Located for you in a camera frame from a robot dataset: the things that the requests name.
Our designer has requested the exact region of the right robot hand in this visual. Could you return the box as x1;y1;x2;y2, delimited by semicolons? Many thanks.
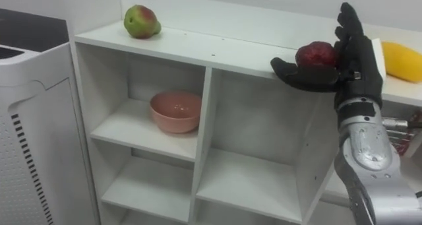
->
270;1;387;111

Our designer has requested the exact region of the red fruit soft toy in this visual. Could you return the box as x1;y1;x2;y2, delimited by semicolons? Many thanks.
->
295;41;339;69

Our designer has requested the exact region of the yellow fruit soft toy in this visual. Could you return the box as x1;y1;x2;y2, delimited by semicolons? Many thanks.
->
381;41;422;84

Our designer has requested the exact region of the red patterned box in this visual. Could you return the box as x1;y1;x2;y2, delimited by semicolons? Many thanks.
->
386;110;422;156

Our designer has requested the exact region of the white shelf unit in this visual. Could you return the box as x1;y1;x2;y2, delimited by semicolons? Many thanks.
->
62;0;422;225

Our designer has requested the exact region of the pink bowl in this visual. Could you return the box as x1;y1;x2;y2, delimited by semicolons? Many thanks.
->
149;90;202;134

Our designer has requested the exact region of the green pear soft toy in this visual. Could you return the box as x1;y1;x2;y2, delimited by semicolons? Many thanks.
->
123;4;162;40

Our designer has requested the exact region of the white air purifier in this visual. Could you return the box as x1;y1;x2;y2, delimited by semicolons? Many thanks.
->
0;7;100;225

